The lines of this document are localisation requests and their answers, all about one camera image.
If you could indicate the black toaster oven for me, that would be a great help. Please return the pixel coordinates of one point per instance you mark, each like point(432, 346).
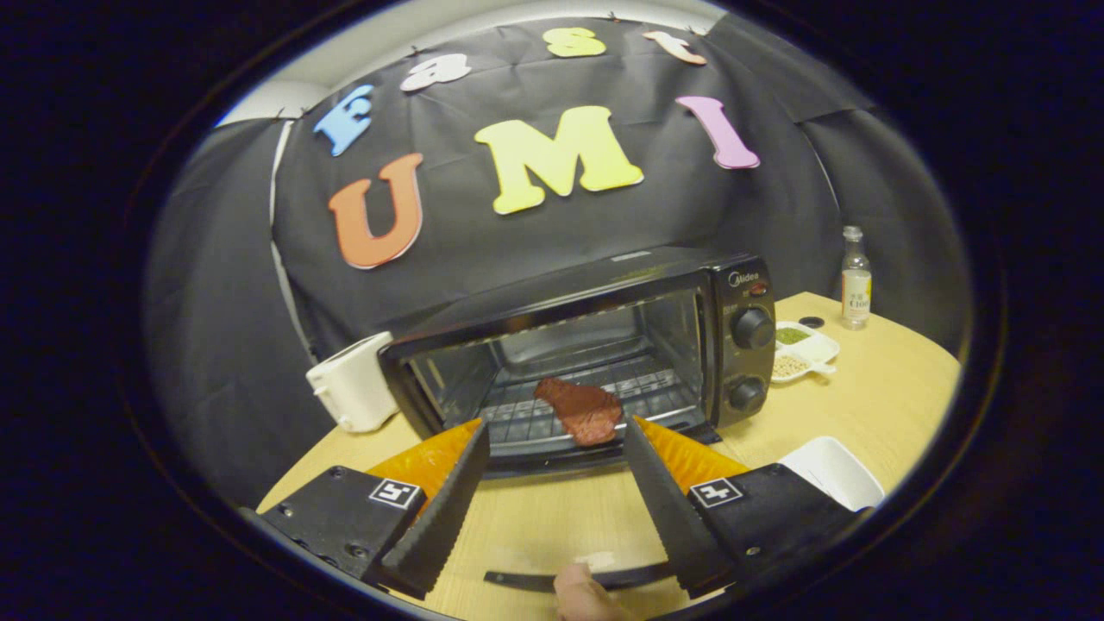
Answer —
point(742, 362)

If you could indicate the white divided plate with grains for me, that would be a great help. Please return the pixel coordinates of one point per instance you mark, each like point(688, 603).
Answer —
point(811, 349)

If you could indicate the white rectangular tray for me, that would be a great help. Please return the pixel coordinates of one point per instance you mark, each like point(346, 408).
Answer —
point(832, 470)

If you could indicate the clear glass bottle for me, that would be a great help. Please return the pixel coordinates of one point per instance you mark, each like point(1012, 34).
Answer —
point(856, 289)

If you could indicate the white bread toaster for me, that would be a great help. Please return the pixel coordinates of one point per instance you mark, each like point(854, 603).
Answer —
point(354, 388)

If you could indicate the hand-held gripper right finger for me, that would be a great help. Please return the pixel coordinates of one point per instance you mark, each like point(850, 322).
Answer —
point(668, 509)

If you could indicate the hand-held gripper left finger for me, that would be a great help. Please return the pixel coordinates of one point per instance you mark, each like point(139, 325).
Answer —
point(444, 509)

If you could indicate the red meat steak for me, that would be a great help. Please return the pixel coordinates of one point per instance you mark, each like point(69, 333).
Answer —
point(586, 414)

